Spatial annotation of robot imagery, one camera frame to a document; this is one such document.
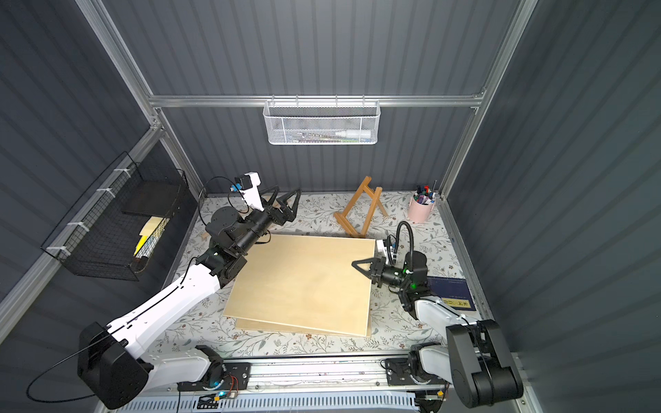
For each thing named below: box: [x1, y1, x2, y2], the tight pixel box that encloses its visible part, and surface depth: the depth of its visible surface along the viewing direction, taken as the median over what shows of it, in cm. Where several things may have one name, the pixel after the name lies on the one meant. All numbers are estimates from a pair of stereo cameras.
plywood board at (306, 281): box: [222, 234, 376, 337], surface depth 79 cm
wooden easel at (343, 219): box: [333, 176, 389, 239], surface depth 100 cm
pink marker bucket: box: [407, 184, 436, 223], surface depth 107 cm
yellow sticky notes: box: [133, 215, 164, 257], surface depth 75 cm
